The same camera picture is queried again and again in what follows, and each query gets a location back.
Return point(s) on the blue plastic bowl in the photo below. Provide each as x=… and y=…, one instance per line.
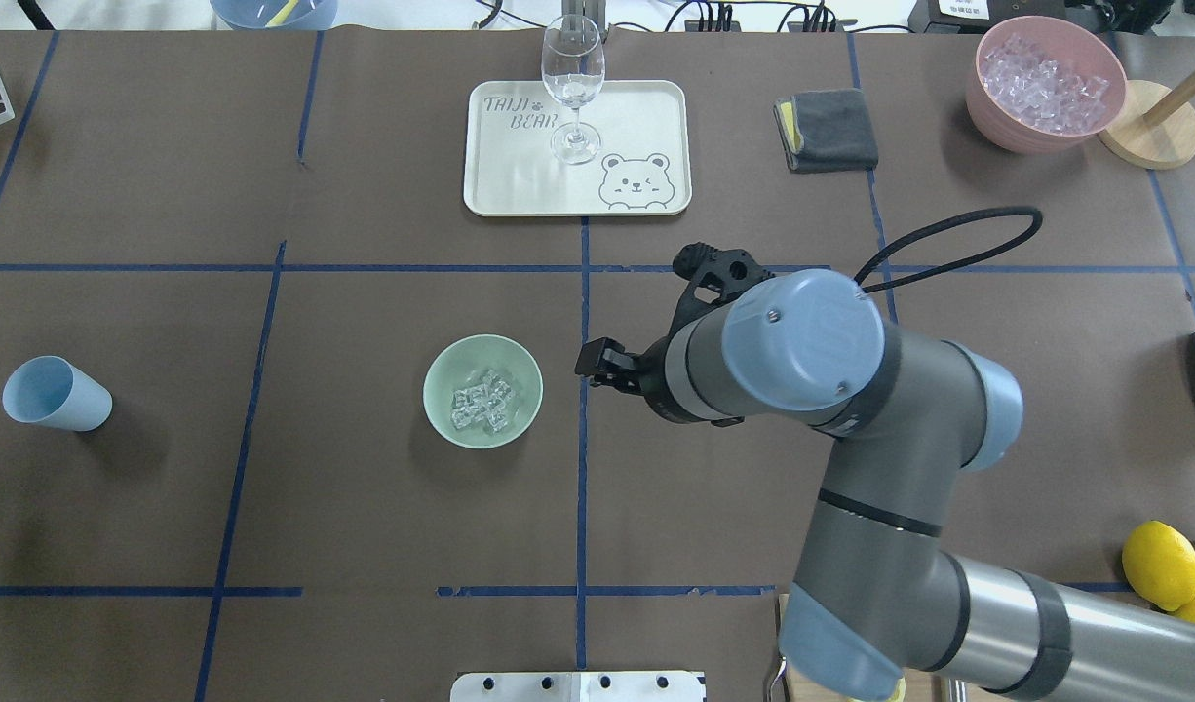
x=276, y=15

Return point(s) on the green ceramic bowl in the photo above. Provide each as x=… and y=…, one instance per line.
x=470, y=355

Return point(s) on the light blue plastic cup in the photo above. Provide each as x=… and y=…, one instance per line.
x=48, y=391

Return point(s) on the wooden cup stand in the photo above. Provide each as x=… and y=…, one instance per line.
x=1156, y=127

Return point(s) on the ice cubes in green bowl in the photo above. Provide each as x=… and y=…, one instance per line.
x=488, y=402

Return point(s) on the clear wine glass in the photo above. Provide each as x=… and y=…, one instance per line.
x=573, y=68

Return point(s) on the pink bowl of ice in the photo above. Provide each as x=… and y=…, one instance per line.
x=1039, y=85

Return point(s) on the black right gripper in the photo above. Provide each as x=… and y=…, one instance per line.
x=653, y=380

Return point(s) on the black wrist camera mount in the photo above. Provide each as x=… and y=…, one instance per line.
x=715, y=278

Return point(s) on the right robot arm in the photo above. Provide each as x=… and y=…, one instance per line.
x=874, y=592

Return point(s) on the wooden cutting board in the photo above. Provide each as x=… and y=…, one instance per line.
x=782, y=676

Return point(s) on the yellow lemon front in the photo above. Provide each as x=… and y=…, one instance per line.
x=1159, y=564

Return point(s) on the cream bear print tray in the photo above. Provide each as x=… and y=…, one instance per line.
x=642, y=169

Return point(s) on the grey folded cloth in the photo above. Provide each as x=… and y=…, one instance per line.
x=827, y=131

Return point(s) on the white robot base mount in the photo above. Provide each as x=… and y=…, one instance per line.
x=651, y=685

